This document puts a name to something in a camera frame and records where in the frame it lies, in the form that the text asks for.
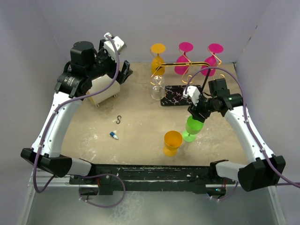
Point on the blue capped small tube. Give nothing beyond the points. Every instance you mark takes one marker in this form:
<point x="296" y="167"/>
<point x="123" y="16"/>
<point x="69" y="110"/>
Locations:
<point x="114" y="136"/>

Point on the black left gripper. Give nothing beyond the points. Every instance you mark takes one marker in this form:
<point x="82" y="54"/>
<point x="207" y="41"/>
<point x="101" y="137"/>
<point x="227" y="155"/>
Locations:
<point x="103" y="53"/>

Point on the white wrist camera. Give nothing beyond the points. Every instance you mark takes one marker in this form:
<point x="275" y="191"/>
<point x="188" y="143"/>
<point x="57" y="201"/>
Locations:
<point x="193" y="93"/>
<point x="114" y="45"/>

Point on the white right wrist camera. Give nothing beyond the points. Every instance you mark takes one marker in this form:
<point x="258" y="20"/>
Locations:
<point x="193" y="93"/>

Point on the pink plastic wine glass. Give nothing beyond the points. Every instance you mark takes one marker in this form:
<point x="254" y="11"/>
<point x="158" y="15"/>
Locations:
<point x="213" y="60"/>
<point x="184" y="48"/>

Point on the green plastic wine glass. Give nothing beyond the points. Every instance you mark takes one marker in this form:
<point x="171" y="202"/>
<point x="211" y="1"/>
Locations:
<point x="192" y="128"/>

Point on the gold wire wine glass rack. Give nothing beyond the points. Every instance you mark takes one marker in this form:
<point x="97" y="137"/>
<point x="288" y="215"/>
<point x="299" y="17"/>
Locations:
<point x="173" y="93"/>

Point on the orange plastic wine glass front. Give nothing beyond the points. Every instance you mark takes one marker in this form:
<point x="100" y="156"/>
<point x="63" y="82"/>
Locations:
<point x="172" y="141"/>

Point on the white cylindrical container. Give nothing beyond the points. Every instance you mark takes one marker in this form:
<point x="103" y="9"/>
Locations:
<point x="99" y="84"/>

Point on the clear glass wine glass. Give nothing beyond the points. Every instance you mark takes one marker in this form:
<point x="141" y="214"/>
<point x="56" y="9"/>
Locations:
<point x="157" y="87"/>

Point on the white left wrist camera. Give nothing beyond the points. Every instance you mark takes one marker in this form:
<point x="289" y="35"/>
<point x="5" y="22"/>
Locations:
<point x="114" y="45"/>

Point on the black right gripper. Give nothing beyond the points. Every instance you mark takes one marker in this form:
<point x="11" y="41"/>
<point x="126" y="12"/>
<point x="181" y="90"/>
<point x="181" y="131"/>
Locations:
<point x="195" y="110"/>

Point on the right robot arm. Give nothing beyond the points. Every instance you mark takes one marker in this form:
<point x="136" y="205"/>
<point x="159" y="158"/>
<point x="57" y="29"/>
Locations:
<point x="263" y="167"/>

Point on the orange plastic wine glass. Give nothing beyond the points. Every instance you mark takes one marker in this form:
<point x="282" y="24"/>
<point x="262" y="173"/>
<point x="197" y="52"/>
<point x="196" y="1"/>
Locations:
<point x="172" y="141"/>
<point x="156" y="50"/>

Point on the pink plastic wine glass front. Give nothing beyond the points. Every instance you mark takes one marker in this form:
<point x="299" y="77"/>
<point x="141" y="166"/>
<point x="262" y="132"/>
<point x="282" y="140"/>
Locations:
<point x="213" y="60"/>

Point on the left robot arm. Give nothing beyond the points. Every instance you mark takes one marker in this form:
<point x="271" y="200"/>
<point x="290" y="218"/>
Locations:
<point x="91" y="74"/>

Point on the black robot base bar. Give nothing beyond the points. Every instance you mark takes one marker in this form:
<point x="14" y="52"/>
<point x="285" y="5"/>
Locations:
<point x="106" y="179"/>

